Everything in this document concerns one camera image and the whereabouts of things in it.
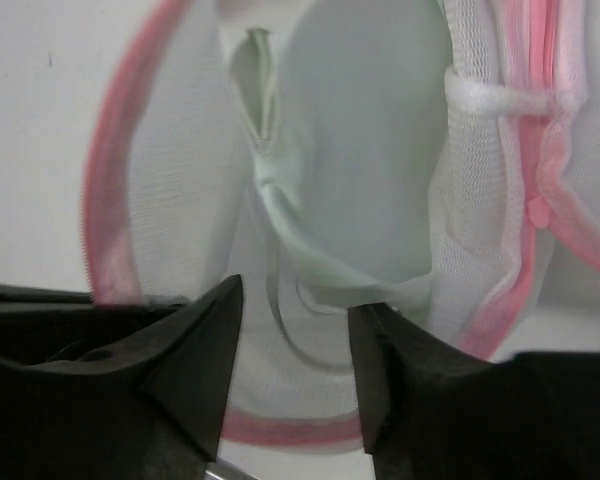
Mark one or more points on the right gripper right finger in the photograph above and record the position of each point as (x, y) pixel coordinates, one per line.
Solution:
(430, 411)

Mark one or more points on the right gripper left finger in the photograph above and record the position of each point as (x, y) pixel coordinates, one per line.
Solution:
(116, 392)

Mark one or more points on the pink mesh laundry bag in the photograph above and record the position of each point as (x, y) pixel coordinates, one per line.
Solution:
(514, 199)

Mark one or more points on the mint green bra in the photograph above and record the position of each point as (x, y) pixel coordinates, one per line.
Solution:
(345, 116)

